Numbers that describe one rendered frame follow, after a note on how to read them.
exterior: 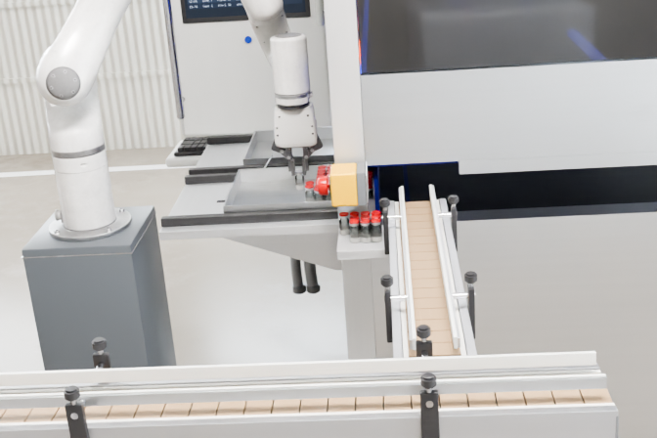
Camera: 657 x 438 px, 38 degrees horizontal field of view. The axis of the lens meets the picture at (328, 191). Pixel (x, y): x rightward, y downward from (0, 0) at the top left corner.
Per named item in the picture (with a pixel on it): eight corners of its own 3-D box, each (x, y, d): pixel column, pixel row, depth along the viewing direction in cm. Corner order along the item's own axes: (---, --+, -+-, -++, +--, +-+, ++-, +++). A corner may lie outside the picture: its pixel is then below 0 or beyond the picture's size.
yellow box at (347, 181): (367, 194, 202) (365, 161, 199) (367, 205, 195) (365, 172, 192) (331, 196, 202) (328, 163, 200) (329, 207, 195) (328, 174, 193)
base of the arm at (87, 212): (37, 243, 214) (22, 165, 208) (64, 212, 232) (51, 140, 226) (120, 240, 213) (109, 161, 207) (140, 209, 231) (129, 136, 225)
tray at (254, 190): (375, 175, 236) (374, 162, 235) (375, 213, 212) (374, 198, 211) (240, 182, 239) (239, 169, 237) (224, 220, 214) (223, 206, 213)
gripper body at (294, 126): (316, 94, 226) (319, 140, 230) (273, 97, 227) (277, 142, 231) (314, 103, 219) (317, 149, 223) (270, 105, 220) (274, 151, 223)
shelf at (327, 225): (375, 138, 274) (374, 131, 273) (375, 230, 208) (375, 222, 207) (210, 146, 277) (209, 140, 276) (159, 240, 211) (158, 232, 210)
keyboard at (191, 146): (309, 137, 298) (308, 130, 297) (304, 151, 285) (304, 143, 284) (184, 143, 301) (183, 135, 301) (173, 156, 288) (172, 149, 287)
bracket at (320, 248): (344, 264, 224) (341, 213, 219) (344, 270, 221) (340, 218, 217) (201, 271, 226) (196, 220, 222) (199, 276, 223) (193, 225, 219)
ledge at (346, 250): (404, 233, 206) (403, 224, 205) (406, 257, 194) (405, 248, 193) (339, 236, 207) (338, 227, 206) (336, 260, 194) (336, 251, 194)
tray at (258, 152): (374, 136, 268) (374, 124, 267) (375, 165, 244) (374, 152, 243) (255, 142, 271) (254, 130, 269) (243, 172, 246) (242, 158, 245)
